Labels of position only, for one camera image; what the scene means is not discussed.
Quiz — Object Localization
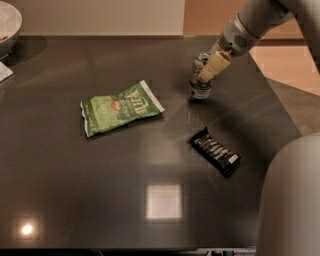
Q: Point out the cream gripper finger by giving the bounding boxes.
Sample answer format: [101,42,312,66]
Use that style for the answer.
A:
[209,39,223,54]
[197,51,231,83]

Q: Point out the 7up soda can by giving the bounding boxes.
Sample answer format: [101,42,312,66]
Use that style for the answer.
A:
[190,53,212,100]

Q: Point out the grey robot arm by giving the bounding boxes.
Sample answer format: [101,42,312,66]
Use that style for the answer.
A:
[195,0,320,256]

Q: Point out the green jalapeno chip bag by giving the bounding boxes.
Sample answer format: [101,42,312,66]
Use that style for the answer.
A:
[80,80,164,138]

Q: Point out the black snack bar wrapper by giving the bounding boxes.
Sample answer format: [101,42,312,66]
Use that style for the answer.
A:
[189,127,241,178]

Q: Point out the white bowl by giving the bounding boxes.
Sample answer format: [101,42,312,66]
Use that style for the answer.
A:
[0,1,22,59]

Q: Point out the white paper sheet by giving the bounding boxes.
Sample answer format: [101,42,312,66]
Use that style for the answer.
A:
[0,62,13,82]

